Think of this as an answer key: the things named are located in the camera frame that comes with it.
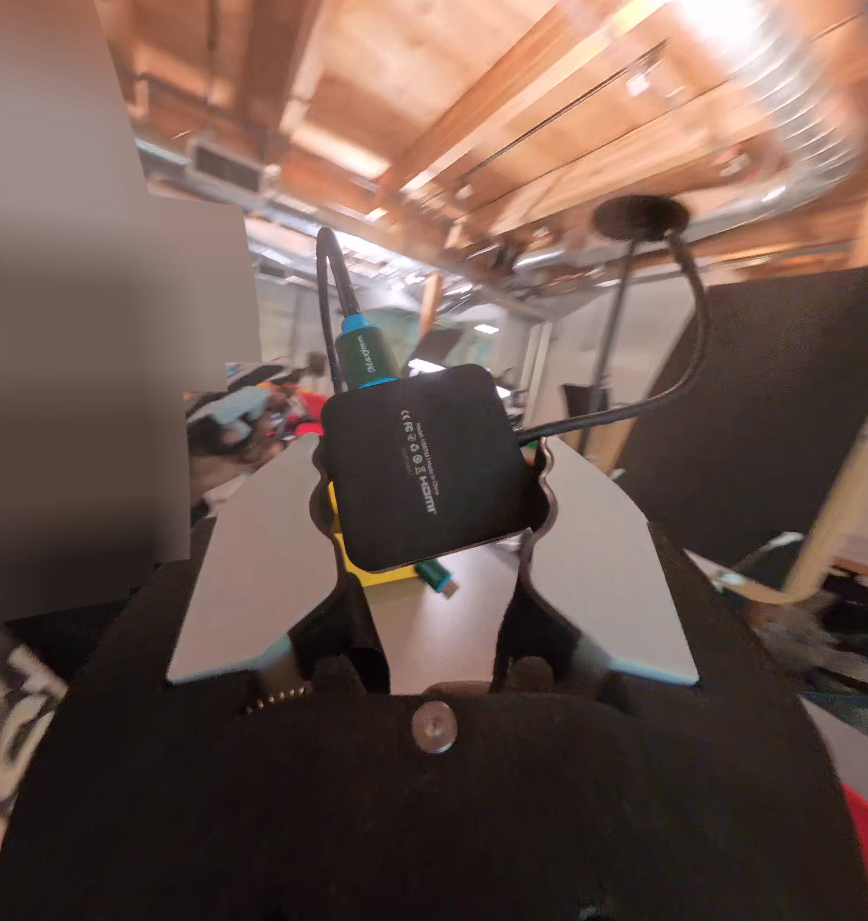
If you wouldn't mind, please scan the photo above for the yellow plastic bin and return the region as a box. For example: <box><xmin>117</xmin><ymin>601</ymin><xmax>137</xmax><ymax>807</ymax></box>
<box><xmin>325</xmin><ymin>481</ymin><xmax>422</xmax><ymax>592</ymax></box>

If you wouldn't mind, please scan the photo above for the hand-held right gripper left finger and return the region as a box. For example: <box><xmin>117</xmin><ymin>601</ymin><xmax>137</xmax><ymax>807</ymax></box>
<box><xmin>165</xmin><ymin>432</ymin><xmax>343</xmax><ymax>686</ymax></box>

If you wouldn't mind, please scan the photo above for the white ceiling vent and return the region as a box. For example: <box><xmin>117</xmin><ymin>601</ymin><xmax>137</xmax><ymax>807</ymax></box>
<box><xmin>188</xmin><ymin>137</ymin><xmax>264</xmax><ymax>197</ymax></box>

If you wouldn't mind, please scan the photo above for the thin braided green-plug cable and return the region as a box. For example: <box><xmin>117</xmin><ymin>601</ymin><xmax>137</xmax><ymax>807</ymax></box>
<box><xmin>412</xmin><ymin>560</ymin><xmax>461</xmax><ymax>601</ymax></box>

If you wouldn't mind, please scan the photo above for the square black HDMI hub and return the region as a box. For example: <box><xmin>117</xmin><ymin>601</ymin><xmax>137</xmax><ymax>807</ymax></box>
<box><xmin>319</xmin><ymin>362</ymin><xmax>533</xmax><ymax>574</ymax></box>

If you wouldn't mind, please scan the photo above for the person's left hand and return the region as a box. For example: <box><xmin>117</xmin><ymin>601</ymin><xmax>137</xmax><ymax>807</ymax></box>
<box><xmin>246</xmin><ymin>401</ymin><xmax>300</xmax><ymax>470</ymax></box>

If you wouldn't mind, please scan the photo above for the silver flexible duct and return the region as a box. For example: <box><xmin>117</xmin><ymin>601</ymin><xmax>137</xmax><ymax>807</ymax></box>
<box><xmin>693</xmin><ymin>0</ymin><xmax>867</xmax><ymax>210</ymax></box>

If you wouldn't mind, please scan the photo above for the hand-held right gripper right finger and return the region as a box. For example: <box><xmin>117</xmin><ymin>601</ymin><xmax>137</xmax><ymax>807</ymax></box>
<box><xmin>519</xmin><ymin>436</ymin><xmax>701</xmax><ymax>686</ymax></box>

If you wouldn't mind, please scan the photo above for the black disc on pole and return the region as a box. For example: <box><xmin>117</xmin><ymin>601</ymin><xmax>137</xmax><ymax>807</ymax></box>
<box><xmin>591</xmin><ymin>194</ymin><xmax>692</xmax><ymax>393</ymax></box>

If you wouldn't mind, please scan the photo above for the black split hub cable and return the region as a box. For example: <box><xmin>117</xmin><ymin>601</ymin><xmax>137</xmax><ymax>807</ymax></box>
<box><xmin>515</xmin><ymin>234</ymin><xmax>713</xmax><ymax>446</ymax></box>

